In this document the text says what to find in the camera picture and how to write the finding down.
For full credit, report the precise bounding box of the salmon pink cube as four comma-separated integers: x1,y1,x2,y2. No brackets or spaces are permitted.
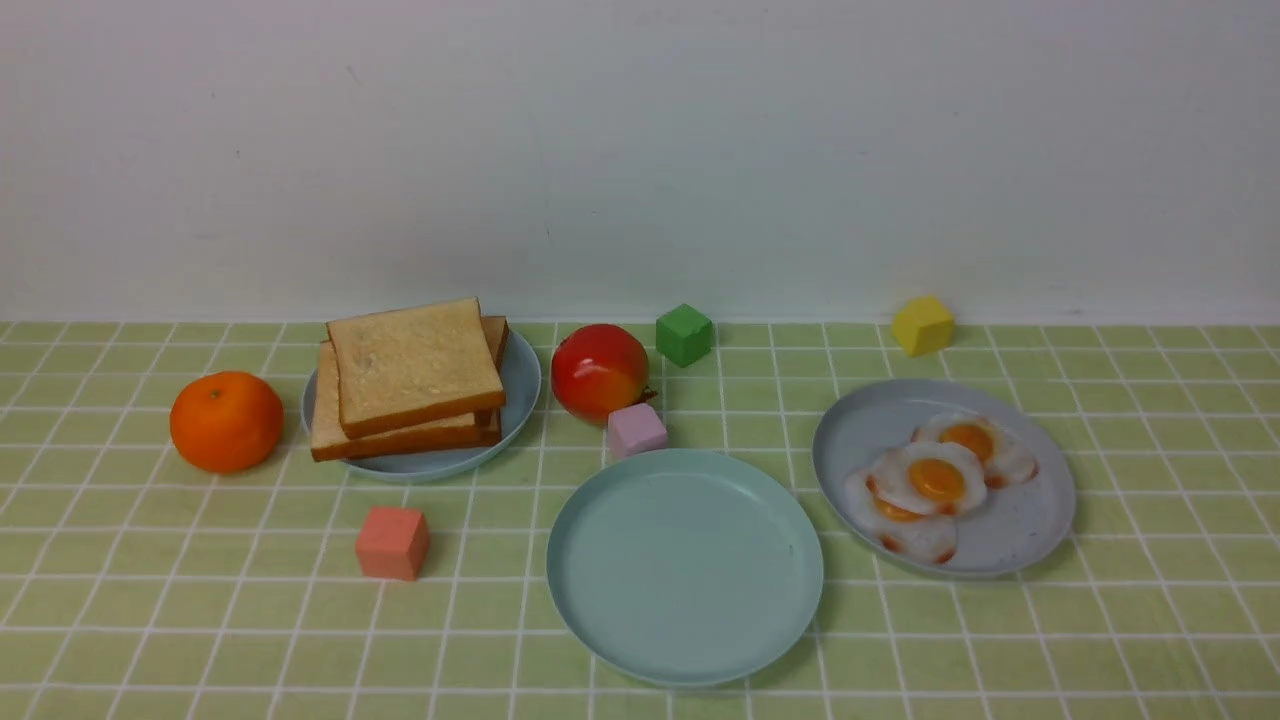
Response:
355,506,431,582

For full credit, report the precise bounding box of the fried egg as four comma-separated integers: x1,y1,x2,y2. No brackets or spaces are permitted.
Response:
863,442,987,521
911,413,1041,489
845,471,957,565

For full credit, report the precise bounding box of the lilac cube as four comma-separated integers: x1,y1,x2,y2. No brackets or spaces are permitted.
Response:
605,404,669,459

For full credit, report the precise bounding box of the orange fruit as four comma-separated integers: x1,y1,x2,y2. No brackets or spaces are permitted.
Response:
169,372,285,475

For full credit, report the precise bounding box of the green cube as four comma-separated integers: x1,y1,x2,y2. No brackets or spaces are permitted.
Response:
655,304,716,368

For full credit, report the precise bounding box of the light blue bread plate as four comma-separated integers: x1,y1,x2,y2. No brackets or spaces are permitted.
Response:
302,329,541,484

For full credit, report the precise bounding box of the red apple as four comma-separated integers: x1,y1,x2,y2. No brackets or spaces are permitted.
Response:
550,323,657,427

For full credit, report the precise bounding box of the teal empty plate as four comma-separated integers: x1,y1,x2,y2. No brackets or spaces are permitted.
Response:
545,448,826,688

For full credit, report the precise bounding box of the yellow cube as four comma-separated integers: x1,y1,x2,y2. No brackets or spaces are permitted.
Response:
890,295,956,357

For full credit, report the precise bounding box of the grey-blue egg plate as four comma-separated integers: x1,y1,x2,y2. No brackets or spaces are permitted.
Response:
812,379,1076,579

